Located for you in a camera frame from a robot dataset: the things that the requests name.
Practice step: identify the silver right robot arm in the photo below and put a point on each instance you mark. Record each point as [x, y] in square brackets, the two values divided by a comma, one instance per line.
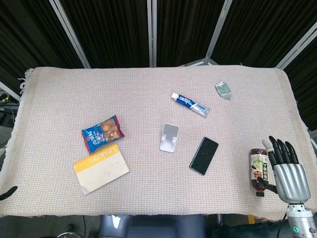
[301, 220]

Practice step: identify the black folding partition screen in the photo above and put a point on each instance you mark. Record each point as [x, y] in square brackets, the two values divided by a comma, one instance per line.
[116, 29]

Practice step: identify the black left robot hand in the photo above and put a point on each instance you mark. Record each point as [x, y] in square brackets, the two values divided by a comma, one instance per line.
[7, 193]

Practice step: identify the small green wipes packet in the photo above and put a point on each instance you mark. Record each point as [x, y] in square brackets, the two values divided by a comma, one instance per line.
[223, 89]

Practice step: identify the white phone stand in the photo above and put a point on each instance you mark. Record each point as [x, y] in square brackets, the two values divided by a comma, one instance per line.
[169, 137]

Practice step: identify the beige woven tablecloth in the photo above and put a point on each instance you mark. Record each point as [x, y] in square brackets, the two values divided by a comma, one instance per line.
[148, 99]

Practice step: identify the blue cookie snack bag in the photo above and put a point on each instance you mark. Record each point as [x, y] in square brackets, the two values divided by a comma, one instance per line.
[102, 134]

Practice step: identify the blue white toothpaste tube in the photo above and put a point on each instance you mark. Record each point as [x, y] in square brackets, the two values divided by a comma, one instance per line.
[190, 104]

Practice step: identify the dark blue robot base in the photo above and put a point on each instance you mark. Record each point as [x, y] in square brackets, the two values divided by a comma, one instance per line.
[153, 226]

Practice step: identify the black smartphone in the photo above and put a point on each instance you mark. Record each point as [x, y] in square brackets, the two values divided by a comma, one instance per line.
[204, 156]

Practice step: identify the yellow white Lexicon book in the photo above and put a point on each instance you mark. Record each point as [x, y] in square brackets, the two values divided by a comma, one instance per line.
[100, 169]

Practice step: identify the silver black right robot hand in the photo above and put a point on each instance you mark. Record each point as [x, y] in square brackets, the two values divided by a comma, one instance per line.
[291, 177]

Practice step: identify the brown tea bottle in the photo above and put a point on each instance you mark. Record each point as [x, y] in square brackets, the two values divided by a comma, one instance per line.
[258, 171]

